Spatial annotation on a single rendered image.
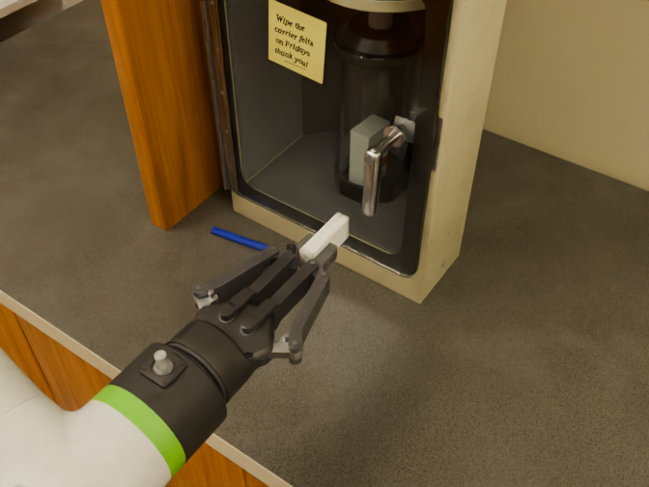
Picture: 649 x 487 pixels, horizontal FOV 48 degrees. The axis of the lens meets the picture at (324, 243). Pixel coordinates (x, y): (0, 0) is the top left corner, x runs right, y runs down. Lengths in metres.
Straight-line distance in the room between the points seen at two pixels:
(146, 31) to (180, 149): 0.19
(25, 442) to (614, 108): 0.94
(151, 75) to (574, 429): 0.65
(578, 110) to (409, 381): 0.55
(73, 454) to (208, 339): 0.14
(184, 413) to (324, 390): 0.31
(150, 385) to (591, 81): 0.83
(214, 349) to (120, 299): 0.39
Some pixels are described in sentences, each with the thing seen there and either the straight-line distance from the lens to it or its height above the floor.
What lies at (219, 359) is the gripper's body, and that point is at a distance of 0.63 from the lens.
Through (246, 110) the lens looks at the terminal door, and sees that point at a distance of 0.94.
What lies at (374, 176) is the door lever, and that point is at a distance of 0.78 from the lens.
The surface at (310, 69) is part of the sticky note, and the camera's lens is 0.83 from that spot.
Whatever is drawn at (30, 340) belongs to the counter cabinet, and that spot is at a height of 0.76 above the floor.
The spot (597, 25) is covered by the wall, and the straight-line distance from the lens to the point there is 1.16.
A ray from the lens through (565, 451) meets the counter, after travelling 0.89.
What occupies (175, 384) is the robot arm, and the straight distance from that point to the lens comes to 0.61.
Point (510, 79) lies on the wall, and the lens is 1.25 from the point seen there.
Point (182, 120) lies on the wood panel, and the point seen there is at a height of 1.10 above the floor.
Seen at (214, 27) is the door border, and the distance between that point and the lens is 0.90.
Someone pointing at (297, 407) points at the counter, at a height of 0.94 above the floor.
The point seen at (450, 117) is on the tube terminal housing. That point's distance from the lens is 0.78.
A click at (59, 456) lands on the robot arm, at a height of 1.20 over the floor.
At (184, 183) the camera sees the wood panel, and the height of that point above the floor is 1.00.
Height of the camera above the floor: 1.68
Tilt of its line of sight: 45 degrees down
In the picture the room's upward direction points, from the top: straight up
